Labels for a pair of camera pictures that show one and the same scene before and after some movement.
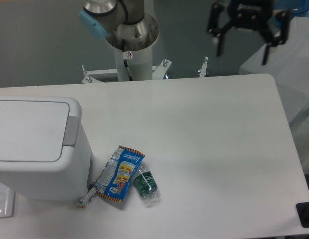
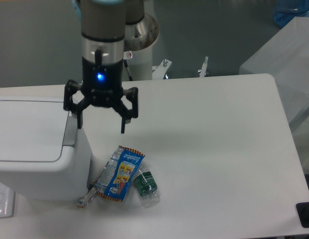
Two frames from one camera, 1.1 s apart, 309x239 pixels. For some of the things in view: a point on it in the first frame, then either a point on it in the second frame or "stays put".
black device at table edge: (305, 213) stays put
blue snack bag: (120, 174) stays put
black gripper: (252, 14) to (101, 84)
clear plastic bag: (4, 200) stays put
